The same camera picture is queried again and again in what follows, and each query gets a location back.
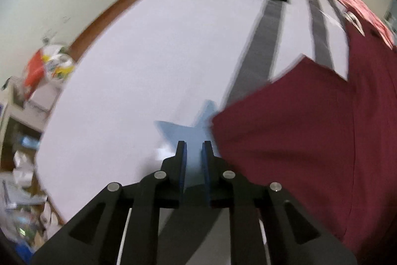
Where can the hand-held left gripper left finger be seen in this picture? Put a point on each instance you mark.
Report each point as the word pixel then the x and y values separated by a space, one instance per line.
pixel 183 165

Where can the maroon garment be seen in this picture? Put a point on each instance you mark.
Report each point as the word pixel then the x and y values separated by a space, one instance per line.
pixel 294 128

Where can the striped star print bed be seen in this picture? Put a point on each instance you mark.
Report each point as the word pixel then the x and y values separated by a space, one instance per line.
pixel 139 66

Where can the pink garment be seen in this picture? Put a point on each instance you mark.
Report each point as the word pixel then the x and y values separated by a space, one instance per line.
pixel 356 4

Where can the white shelf unit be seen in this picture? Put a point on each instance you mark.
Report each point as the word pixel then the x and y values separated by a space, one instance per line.
pixel 21 122

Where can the pile of paper packaging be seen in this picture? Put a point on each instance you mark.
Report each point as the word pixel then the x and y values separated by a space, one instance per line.
pixel 21 215

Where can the red and white plastic bag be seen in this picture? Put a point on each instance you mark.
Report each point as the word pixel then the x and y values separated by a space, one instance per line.
pixel 52 66

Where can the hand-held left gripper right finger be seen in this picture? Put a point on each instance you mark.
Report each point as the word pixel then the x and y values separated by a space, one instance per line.
pixel 206 172

